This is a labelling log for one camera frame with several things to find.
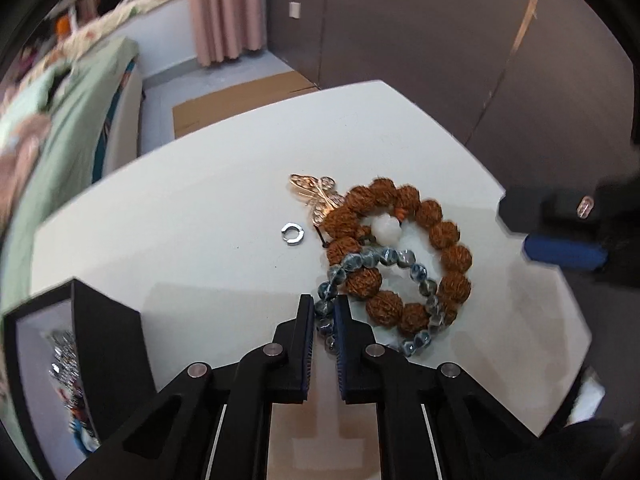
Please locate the person's dark grey trousers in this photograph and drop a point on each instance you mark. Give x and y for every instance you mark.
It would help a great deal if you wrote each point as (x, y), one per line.
(575, 452)

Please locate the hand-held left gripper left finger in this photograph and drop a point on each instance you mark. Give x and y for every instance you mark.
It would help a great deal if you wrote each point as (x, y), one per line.
(307, 345)

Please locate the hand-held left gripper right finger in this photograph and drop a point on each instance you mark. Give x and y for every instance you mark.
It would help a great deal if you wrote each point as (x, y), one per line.
(341, 345)

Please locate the bed with green sheet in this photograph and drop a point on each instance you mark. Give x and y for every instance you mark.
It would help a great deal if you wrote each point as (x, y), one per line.
(75, 110)

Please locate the floral window seat cushion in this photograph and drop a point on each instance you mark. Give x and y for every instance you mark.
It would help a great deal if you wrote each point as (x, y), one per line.
(130, 5)

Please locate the white low table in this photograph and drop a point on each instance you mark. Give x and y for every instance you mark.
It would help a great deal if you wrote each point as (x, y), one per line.
(200, 210)

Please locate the light green floral quilt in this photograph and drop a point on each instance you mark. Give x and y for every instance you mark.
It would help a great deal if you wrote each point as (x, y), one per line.
(42, 72)

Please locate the white wall switch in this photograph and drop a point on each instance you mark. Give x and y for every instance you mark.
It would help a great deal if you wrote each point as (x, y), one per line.
(295, 10)

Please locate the pink curtain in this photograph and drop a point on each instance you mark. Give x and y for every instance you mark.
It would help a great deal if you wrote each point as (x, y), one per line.
(225, 10)

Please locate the dark brown wardrobe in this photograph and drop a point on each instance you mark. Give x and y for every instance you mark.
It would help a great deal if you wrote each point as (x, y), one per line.
(425, 35)

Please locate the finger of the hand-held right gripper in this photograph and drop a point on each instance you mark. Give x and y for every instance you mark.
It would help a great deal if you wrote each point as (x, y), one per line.
(540, 210)
(565, 254)

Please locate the brown cardboard sheet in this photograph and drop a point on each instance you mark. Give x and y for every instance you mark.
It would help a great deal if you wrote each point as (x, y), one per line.
(235, 100)

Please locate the black jewelry box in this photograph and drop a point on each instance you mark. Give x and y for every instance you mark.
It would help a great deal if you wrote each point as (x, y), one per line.
(110, 350)

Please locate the gold butterfly brooch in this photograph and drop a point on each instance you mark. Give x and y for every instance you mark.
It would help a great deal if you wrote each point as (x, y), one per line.
(320, 195)

